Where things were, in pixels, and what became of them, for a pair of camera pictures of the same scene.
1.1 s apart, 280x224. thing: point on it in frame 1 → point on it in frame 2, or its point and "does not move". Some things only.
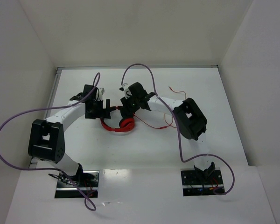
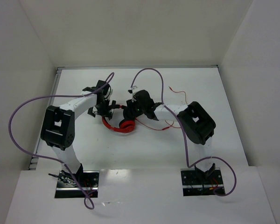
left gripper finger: [108, 104] → [113, 103]
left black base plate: [87, 181] does not move
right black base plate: [196, 182] does not move
